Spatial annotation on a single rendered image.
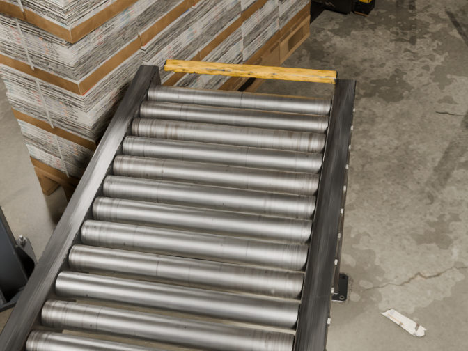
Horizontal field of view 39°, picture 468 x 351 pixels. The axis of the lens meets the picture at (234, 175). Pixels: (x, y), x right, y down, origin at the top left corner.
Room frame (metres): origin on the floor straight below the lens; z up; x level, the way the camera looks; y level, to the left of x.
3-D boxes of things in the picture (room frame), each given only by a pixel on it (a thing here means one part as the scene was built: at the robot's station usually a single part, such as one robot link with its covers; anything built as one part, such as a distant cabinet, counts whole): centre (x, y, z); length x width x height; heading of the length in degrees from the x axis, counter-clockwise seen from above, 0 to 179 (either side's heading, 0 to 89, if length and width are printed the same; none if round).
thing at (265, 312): (0.71, 0.12, 0.77); 0.47 x 0.05 x 0.05; 75
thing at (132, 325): (0.65, 0.14, 0.77); 0.47 x 0.05 x 0.05; 75
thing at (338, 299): (1.27, -0.28, 0.01); 0.14 x 0.13 x 0.01; 75
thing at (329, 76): (1.35, -0.06, 0.81); 0.43 x 0.03 x 0.02; 75
